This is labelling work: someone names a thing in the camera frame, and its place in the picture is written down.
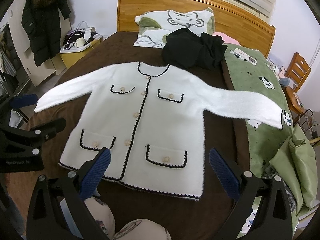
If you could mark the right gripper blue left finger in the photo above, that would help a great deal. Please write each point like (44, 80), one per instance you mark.
(91, 173)

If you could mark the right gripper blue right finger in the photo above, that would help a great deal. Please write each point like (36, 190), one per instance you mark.
(228, 179)

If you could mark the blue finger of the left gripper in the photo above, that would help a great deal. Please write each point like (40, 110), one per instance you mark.
(24, 101)

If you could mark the white fuzzy cardigan black trim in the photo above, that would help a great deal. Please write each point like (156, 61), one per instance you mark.
(151, 120)

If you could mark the folded green clothes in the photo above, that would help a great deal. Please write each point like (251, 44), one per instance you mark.
(295, 162)

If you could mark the yellow bedside table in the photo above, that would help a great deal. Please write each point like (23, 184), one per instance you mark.
(73, 55)

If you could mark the white mug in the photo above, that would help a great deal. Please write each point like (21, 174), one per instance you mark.
(79, 42)

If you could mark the dark hanging coat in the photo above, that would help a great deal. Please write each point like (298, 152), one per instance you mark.
(41, 22)

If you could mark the green cow print blanket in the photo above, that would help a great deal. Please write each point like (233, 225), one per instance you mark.
(269, 121)

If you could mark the wooden chair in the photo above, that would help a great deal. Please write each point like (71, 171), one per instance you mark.
(297, 72)

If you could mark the black garment pile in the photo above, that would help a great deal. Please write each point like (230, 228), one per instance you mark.
(186, 50)

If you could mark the pink pillow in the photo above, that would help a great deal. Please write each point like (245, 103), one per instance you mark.
(226, 39)

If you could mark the white bear print pillow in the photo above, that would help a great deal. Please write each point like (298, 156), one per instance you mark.
(155, 26)

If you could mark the wooden headboard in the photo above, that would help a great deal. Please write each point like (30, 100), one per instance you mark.
(246, 28)

